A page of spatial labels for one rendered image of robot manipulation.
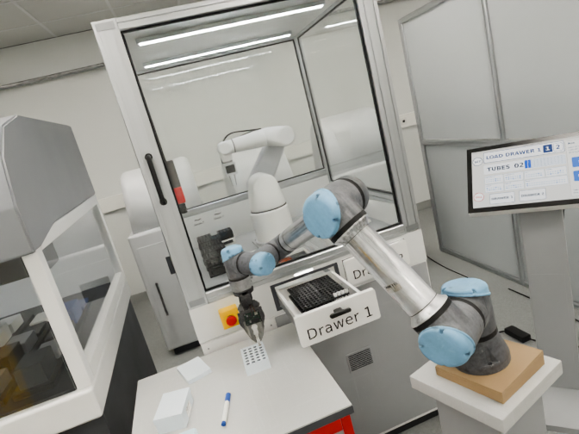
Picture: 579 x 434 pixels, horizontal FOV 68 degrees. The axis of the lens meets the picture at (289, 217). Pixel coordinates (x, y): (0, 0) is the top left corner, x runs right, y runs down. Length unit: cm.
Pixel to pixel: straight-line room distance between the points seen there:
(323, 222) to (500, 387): 59
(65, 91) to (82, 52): 41
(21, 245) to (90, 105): 355
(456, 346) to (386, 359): 100
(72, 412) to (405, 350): 133
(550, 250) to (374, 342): 84
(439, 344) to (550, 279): 117
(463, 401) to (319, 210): 61
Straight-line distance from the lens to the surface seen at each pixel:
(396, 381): 213
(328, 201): 105
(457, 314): 110
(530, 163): 204
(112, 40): 164
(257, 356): 156
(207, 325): 174
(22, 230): 142
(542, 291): 222
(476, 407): 124
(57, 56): 499
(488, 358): 128
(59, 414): 161
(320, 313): 144
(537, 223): 210
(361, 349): 197
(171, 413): 143
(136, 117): 160
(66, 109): 493
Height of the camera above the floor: 156
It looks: 13 degrees down
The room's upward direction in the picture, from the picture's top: 15 degrees counter-clockwise
